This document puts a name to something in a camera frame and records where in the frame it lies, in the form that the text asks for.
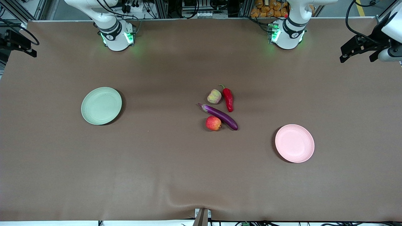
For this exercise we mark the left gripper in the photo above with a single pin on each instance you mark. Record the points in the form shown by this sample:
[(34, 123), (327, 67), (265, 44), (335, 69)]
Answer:
[(373, 42)]

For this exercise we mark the red chili pepper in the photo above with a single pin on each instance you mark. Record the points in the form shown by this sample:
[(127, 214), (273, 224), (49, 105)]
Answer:
[(228, 99)]

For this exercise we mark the purple eggplant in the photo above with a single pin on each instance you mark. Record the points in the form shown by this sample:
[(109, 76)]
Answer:
[(221, 115)]

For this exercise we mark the pale yellow pink peach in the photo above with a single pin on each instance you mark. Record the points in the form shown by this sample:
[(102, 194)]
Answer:
[(214, 96)]

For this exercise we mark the red apple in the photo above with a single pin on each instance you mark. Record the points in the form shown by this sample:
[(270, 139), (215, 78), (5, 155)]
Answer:
[(213, 123)]

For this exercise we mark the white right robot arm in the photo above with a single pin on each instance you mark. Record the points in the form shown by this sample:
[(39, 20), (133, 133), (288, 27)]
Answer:
[(116, 39)]

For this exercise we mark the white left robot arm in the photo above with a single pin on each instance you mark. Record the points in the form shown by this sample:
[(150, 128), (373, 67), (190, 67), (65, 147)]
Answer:
[(287, 39)]

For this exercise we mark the pale green round plate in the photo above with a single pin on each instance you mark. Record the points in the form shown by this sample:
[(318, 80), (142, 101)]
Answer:
[(101, 105)]

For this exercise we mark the orange toy food pile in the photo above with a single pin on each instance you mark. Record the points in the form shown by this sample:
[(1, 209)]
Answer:
[(270, 8)]

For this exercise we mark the pink round plate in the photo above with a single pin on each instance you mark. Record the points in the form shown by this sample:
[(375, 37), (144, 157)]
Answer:
[(294, 143)]

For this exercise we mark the white power strip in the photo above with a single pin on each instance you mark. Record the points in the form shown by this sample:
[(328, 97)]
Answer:
[(138, 8)]

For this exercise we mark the grey electrical control unit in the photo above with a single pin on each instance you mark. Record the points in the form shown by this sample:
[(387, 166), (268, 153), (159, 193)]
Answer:
[(204, 14)]

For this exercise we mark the brown table cloth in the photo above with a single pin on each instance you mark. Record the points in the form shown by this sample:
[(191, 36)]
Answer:
[(188, 172)]

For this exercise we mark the aluminium frame post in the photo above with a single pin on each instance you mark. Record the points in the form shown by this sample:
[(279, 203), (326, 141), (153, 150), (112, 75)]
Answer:
[(383, 14), (245, 8), (160, 8), (14, 11)]

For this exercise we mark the metal table edge bracket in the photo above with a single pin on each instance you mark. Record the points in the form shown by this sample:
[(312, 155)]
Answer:
[(201, 216)]

